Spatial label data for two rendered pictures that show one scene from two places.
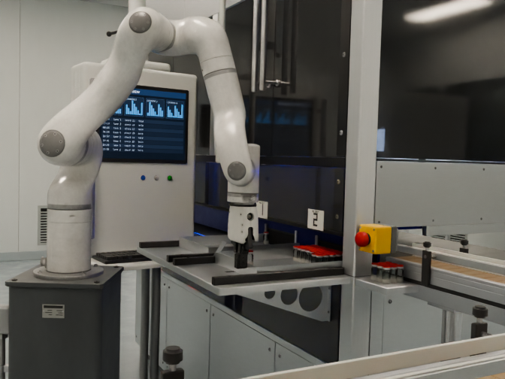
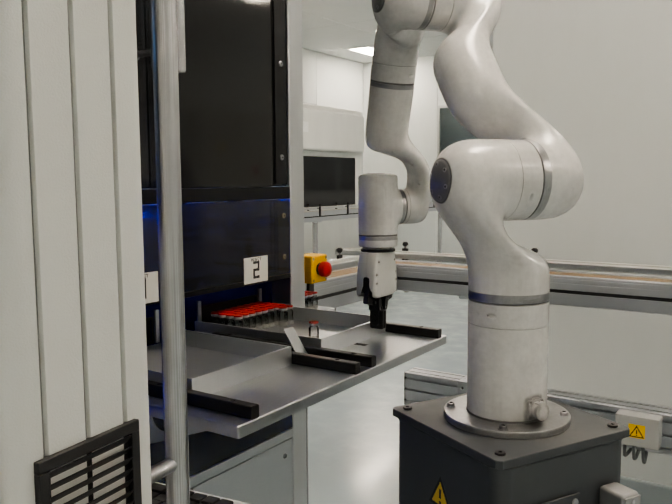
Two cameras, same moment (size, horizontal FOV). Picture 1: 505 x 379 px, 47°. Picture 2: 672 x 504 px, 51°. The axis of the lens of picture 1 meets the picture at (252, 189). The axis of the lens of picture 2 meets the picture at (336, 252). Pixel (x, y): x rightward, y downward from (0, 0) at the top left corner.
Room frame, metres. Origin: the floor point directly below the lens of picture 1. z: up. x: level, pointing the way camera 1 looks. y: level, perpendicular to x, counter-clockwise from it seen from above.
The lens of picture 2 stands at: (2.35, 1.32, 1.23)
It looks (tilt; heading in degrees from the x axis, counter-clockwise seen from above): 6 degrees down; 241
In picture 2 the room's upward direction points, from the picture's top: straight up
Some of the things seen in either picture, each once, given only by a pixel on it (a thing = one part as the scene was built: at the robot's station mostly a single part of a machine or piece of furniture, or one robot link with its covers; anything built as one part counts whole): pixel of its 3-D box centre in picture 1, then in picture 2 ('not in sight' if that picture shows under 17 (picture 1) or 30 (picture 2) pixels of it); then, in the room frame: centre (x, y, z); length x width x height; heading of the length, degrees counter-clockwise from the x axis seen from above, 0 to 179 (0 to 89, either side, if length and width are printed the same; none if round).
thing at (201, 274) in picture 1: (242, 262); (263, 357); (1.81, 0.03, 0.87); 0.70 x 0.48 x 0.02; 28
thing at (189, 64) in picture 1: (191, 91); not in sight; (2.69, 0.30, 1.50); 0.49 x 0.01 x 0.59; 28
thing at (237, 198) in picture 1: (243, 198); (378, 241); (1.54, 0.02, 1.09); 0.09 x 0.08 x 0.03; 28
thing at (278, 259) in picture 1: (285, 261); (291, 326); (1.69, -0.10, 0.90); 0.34 x 0.26 x 0.04; 119
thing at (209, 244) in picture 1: (238, 244); (176, 357); (1.99, 0.04, 0.90); 0.34 x 0.26 x 0.04; 118
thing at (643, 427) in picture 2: not in sight; (638, 429); (0.63, -0.01, 0.50); 0.12 x 0.05 x 0.09; 118
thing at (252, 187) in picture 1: (243, 168); (379, 203); (1.54, 0.03, 1.17); 0.09 x 0.08 x 0.13; 172
